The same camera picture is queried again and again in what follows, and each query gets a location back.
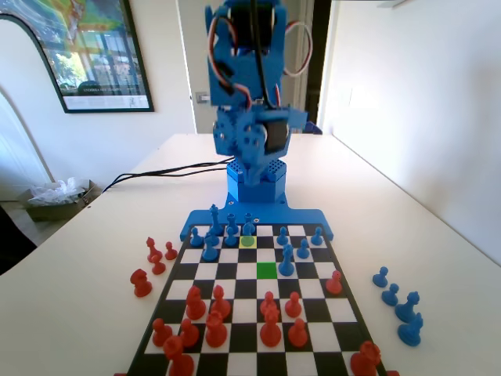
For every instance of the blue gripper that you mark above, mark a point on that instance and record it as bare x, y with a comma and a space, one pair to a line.
250, 174

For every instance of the blue chess bishop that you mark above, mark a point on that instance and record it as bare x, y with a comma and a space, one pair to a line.
247, 233
287, 264

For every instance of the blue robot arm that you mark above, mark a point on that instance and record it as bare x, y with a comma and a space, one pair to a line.
242, 78

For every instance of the blue chess rook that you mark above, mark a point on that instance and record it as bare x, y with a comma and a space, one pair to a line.
231, 223
247, 217

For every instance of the blue chess king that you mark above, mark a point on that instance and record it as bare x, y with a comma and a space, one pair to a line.
215, 221

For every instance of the blue chess pawn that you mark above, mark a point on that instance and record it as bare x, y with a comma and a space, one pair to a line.
282, 238
302, 250
380, 278
390, 297
229, 239
317, 238
195, 239

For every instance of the red chess pawn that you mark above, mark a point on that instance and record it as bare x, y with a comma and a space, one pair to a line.
268, 299
293, 307
298, 335
334, 284
161, 335
189, 335
157, 267
170, 252

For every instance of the captured red chess pieces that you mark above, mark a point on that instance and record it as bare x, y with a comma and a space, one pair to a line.
141, 284

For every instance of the red chess rook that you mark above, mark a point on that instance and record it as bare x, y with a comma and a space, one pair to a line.
365, 360
179, 360
215, 333

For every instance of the red chess queen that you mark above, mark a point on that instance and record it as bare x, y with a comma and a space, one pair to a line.
271, 333

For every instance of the captured blue chess pieces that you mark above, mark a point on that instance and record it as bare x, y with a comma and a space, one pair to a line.
410, 333

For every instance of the blue table clamp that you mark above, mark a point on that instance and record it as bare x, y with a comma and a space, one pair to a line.
314, 128

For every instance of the white door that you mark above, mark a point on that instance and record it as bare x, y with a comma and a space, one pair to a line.
193, 47

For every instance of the black white chessboard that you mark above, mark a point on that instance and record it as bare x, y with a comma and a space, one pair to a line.
246, 290

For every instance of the black framed poster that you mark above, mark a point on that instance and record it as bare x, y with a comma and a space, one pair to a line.
102, 58

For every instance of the clear plastic wrap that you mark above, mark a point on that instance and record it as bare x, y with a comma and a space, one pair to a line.
58, 192

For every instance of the cardboard box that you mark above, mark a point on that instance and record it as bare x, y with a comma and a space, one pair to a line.
51, 209

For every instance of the white arched panel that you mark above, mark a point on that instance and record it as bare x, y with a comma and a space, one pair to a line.
15, 78

